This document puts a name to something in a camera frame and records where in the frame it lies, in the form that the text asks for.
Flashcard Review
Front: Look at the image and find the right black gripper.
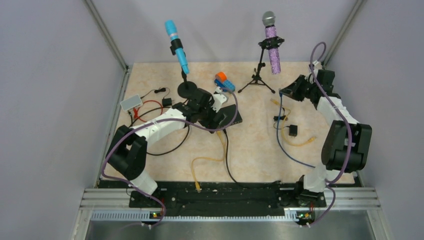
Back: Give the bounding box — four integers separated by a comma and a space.
280, 75, 318, 102

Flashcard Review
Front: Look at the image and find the blue ethernet cable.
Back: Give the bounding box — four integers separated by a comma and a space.
276, 92, 316, 169

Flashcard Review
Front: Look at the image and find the black network switch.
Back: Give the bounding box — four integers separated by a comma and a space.
215, 104, 243, 129

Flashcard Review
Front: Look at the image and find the black switch power adapter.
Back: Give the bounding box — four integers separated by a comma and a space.
273, 115, 298, 137

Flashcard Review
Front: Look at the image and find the yellow ethernet cable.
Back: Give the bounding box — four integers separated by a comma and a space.
269, 98, 317, 148
189, 130, 228, 194

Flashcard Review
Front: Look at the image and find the black ethernet cable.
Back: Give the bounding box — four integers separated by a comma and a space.
223, 129, 282, 189

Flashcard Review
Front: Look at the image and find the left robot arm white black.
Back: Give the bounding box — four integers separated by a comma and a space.
105, 88, 229, 207

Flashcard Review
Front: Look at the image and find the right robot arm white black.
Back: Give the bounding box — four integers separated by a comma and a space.
279, 69, 372, 207

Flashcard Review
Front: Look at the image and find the colourful toy block truck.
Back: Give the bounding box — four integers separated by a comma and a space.
214, 71, 236, 92

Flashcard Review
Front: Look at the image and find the black tripod mic stand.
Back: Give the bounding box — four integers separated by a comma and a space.
237, 36, 285, 94

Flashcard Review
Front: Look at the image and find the white small hub box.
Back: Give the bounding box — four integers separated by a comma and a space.
120, 94, 143, 112

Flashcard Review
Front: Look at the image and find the purple glitter microphone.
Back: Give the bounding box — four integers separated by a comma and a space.
262, 11, 281, 75

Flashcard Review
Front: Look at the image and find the cyan microphone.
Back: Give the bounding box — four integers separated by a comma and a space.
164, 20, 190, 75

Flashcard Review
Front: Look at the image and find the long black cable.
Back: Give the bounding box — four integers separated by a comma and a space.
127, 105, 191, 157

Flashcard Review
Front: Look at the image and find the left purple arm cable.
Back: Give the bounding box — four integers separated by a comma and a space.
100, 88, 239, 229

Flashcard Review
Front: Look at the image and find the small black wall charger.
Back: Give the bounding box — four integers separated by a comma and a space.
154, 87, 173, 107

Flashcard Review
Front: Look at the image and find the red cable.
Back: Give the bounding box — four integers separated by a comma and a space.
133, 100, 164, 123

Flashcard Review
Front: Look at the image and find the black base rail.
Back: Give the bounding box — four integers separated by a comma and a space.
129, 181, 327, 217

